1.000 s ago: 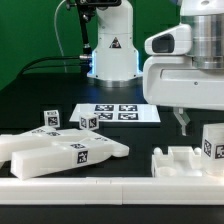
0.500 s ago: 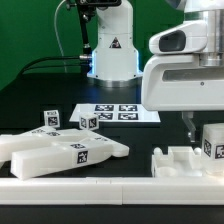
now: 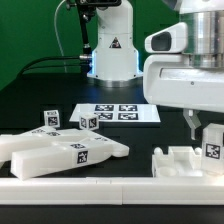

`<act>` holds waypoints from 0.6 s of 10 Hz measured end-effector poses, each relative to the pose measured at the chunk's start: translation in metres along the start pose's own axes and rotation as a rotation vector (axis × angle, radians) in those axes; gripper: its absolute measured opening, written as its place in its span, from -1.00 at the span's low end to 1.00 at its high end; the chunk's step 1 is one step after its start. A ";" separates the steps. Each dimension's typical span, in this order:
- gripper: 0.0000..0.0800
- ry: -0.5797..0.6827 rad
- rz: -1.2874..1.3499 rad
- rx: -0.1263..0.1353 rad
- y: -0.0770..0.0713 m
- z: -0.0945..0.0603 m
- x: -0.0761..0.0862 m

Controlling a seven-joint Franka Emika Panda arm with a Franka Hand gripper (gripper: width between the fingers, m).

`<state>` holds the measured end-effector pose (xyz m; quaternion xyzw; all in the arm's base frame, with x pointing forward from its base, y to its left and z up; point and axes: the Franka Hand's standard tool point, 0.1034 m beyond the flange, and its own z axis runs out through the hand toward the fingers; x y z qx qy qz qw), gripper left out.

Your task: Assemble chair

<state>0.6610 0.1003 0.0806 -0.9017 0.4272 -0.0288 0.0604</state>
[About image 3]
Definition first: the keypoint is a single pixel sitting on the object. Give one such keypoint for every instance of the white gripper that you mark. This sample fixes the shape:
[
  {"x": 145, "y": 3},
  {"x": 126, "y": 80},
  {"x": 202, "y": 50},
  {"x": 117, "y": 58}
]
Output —
[{"x": 170, "y": 80}]

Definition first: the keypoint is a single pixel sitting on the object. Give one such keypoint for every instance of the white chair seat part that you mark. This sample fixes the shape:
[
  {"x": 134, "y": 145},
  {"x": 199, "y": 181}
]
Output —
[{"x": 184, "y": 161}]

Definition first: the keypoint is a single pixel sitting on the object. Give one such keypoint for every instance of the small white tagged nut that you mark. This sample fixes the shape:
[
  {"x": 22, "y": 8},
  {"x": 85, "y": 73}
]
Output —
[{"x": 51, "y": 118}]

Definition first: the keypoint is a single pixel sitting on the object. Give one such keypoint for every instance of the white marker sheet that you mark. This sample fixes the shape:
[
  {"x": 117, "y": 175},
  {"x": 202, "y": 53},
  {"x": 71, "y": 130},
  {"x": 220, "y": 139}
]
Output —
[{"x": 118, "y": 112}]

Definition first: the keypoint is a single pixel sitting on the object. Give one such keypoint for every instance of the small white tagged cube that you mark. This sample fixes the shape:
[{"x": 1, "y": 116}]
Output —
[{"x": 88, "y": 121}]

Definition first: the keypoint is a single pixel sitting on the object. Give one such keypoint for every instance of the white front fence bar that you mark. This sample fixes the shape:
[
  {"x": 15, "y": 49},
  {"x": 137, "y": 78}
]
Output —
[{"x": 113, "y": 191}]

